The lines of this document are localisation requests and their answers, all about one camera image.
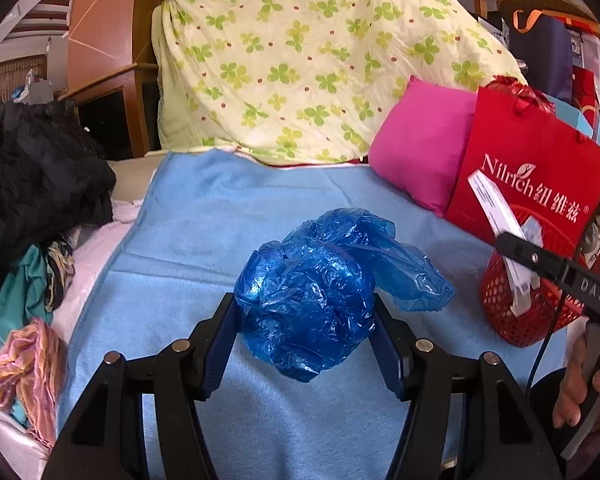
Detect blue plastic bag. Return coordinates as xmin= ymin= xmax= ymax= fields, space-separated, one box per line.
xmin=234 ymin=208 xmax=455 ymax=382

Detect navy bag orange handles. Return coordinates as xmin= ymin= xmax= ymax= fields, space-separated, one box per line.
xmin=509 ymin=10 xmax=572 ymax=102

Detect black plastic bag pile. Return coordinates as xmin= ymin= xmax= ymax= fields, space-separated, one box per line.
xmin=0 ymin=101 xmax=116 ymax=270

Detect red plastic mesh basket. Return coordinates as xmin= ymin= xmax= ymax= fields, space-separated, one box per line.
xmin=479 ymin=205 xmax=576 ymax=347

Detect green clover quilt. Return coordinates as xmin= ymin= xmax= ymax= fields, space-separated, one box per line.
xmin=151 ymin=0 xmax=520 ymax=166

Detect red crumpled plastic bag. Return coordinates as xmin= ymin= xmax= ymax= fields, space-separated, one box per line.
xmin=486 ymin=75 xmax=556 ymax=116

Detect black cable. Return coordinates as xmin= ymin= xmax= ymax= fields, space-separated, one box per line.
xmin=523 ymin=173 xmax=600 ymax=401

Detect pink pillow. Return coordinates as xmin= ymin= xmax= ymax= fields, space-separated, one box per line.
xmin=368 ymin=77 xmax=477 ymax=217

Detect long white medicine box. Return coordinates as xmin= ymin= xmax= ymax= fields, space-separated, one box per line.
xmin=468 ymin=170 xmax=540 ymax=318

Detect brown wooden headboard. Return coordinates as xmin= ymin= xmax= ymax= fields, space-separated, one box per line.
xmin=65 ymin=0 xmax=164 ymax=160

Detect person right hand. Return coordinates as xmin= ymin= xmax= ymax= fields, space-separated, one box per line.
xmin=553 ymin=335 xmax=600 ymax=430

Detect red Nilrich paper bag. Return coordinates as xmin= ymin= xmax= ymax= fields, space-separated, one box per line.
xmin=445 ymin=88 xmax=600 ymax=257

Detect colourful clothes pile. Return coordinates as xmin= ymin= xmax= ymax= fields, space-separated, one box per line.
xmin=0 ymin=240 xmax=74 ymax=448

